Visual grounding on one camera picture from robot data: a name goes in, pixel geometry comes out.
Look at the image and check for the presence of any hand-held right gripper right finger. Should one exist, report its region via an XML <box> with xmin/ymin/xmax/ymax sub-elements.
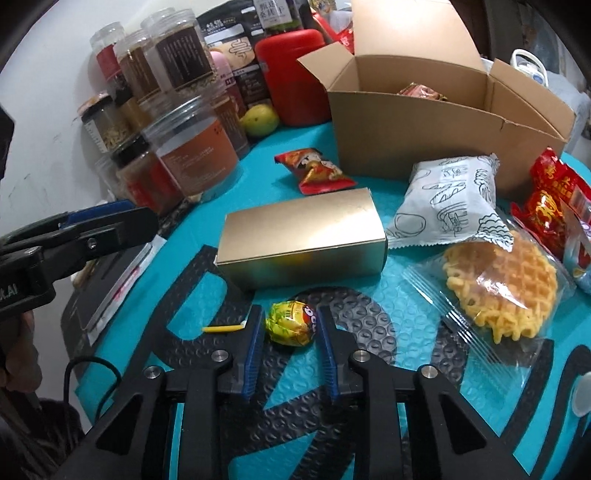
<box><xmin>316</xmin><ymin>305</ymin><xmax>532</xmax><ymax>480</ymax></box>

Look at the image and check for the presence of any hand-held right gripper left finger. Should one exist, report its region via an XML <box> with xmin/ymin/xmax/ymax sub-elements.
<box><xmin>55</xmin><ymin>305</ymin><xmax>266</xmax><ymax>480</ymax></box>

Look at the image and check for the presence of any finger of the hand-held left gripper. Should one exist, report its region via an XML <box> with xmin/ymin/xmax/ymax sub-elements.
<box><xmin>0</xmin><ymin>199</ymin><xmax>136</xmax><ymax>245</ymax></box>
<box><xmin>28</xmin><ymin>207</ymin><xmax>161</xmax><ymax>278</ymax></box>

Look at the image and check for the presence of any yellow lollipop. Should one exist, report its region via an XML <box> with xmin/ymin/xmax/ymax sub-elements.
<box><xmin>202</xmin><ymin>301</ymin><xmax>319</xmax><ymax>348</ymax></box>

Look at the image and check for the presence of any clear packet of waffle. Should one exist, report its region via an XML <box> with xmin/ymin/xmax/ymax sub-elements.
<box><xmin>403</xmin><ymin>228</ymin><xmax>578</xmax><ymax>393</ymax></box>

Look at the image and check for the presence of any white printed bread packet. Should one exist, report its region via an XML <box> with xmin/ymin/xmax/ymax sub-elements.
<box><xmin>385</xmin><ymin>153</ymin><xmax>515</xmax><ymax>254</ymax></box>

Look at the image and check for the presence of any brown cardboard box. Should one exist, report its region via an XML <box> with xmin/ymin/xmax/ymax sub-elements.
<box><xmin>297</xmin><ymin>0</ymin><xmax>578</xmax><ymax>200</ymax></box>

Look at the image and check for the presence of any person's left hand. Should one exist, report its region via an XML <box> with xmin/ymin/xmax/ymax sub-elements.
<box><xmin>0</xmin><ymin>311</ymin><xmax>44</xmax><ymax>402</ymax></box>

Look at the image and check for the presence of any black flat device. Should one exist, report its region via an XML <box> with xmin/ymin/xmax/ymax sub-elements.
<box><xmin>62</xmin><ymin>235</ymin><xmax>167</xmax><ymax>352</ymax></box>

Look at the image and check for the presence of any group of clear plastic jars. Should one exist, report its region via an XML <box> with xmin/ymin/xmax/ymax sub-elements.
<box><xmin>76</xmin><ymin>7</ymin><xmax>252</xmax><ymax>217</ymax></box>

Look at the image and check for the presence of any gold rectangular box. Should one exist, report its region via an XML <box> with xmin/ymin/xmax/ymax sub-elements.
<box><xmin>215</xmin><ymin>187</ymin><xmax>387</xmax><ymax>291</ymax></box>

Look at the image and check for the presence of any yellow green fruit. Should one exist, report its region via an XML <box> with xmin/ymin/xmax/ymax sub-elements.
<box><xmin>239</xmin><ymin>104</ymin><xmax>281</xmax><ymax>138</ymax></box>

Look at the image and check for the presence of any pink bottle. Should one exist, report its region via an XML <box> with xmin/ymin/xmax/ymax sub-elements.
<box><xmin>210</xmin><ymin>51</ymin><xmax>237</xmax><ymax>109</ymax></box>

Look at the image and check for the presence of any small red snack packet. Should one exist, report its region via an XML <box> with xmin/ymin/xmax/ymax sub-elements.
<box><xmin>274</xmin><ymin>148</ymin><xmax>358</xmax><ymax>195</ymax></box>

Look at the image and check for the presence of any dark printed package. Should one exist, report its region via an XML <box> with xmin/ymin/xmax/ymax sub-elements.
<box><xmin>196</xmin><ymin>9</ymin><xmax>271</xmax><ymax>107</ymax></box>

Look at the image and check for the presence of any red canister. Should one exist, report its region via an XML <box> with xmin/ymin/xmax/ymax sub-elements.
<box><xmin>255</xmin><ymin>28</ymin><xmax>333</xmax><ymax>127</ymax></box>

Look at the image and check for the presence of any small white object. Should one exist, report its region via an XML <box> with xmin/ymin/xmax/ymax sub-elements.
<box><xmin>570</xmin><ymin>385</ymin><xmax>591</xmax><ymax>418</ymax></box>

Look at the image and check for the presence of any dark package with white label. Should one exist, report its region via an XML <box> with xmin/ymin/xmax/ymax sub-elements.
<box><xmin>253</xmin><ymin>0</ymin><xmax>315</xmax><ymax>38</ymax></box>

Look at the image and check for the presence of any large red snack bag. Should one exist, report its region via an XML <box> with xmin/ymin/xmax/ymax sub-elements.
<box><xmin>510</xmin><ymin>148</ymin><xmax>591</xmax><ymax>264</ymax></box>

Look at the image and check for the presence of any red brown packet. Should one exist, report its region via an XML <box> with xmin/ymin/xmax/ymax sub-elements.
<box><xmin>397</xmin><ymin>82</ymin><xmax>446</xmax><ymax>101</ymax></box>

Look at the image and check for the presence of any red packaging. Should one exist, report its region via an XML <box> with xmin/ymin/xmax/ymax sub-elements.
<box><xmin>311</xmin><ymin>0</ymin><xmax>356</xmax><ymax>51</ymax></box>

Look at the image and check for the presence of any grey covered chair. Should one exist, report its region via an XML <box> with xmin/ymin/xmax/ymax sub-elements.
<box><xmin>545</xmin><ymin>69</ymin><xmax>591</xmax><ymax>153</ymax></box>

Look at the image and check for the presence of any white electric kettle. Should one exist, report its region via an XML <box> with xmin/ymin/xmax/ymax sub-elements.
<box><xmin>510</xmin><ymin>48</ymin><xmax>550</xmax><ymax>86</ymax></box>

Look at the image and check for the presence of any black cable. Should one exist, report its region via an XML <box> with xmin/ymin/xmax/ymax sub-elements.
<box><xmin>64</xmin><ymin>355</ymin><xmax>123</xmax><ymax>407</ymax></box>

